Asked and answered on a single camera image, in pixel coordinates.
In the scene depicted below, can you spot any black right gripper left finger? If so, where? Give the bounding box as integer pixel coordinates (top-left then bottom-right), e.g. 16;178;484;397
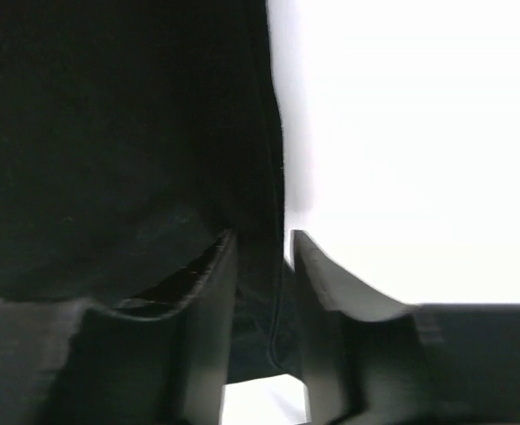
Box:
42;231;237;424

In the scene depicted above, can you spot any black t shirt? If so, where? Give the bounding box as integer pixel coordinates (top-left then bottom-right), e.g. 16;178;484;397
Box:
0;1;300;383

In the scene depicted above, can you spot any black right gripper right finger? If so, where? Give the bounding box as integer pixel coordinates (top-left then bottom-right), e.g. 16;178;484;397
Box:
291;230;520;424

